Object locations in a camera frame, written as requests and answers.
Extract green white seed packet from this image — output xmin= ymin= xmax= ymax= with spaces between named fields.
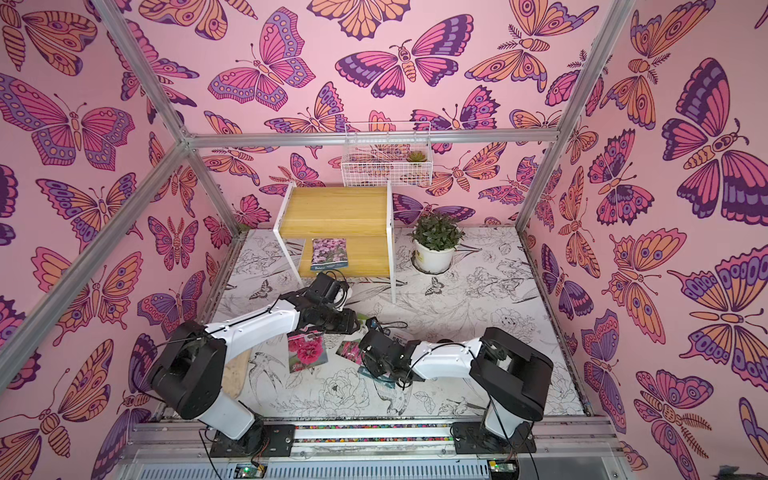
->
xmin=335 ymin=314 xmax=368 ymax=366

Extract red rose seed packet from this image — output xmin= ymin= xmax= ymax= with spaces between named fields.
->
xmin=287 ymin=331 xmax=328 ymax=373

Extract purple flower blue-edged seed packet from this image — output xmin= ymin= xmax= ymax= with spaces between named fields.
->
xmin=310 ymin=238 xmax=349 ymax=271

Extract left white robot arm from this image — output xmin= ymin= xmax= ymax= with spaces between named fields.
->
xmin=145 ymin=287 xmax=360 ymax=442

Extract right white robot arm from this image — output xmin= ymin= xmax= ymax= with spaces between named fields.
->
xmin=359 ymin=327 xmax=554 ymax=442

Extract wooden two-tier shelf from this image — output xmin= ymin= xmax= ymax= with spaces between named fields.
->
xmin=272 ymin=182 xmax=396 ymax=301

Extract beige garden glove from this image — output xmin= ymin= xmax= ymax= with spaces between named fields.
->
xmin=222 ymin=350 xmax=251 ymax=400

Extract potted green plant white pot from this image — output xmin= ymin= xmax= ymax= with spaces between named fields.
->
xmin=410 ymin=213 xmax=464 ymax=275

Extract small succulent in basket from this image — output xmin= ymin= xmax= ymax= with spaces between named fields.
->
xmin=407 ymin=151 xmax=427 ymax=163

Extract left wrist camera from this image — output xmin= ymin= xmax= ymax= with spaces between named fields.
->
xmin=311 ymin=272 xmax=350 ymax=309

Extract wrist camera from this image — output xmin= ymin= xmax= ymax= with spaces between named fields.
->
xmin=365 ymin=317 xmax=391 ymax=335
xmin=311 ymin=272 xmax=350 ymax=309

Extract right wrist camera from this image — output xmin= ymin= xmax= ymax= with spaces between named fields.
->
xmin=365 ymin=317 xmax=391 ymax=335

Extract white wire basket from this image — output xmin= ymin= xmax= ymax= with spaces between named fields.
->
xmin=339 ymin=120 xmax=434 ymax=188

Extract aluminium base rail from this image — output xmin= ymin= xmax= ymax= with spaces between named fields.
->
xmin=113 ymin=416 xmax=634 ymax=479

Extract aluminium frame bars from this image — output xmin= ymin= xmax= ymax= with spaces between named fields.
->
xmin=1 ymin=1 xmax=634 ymax=387

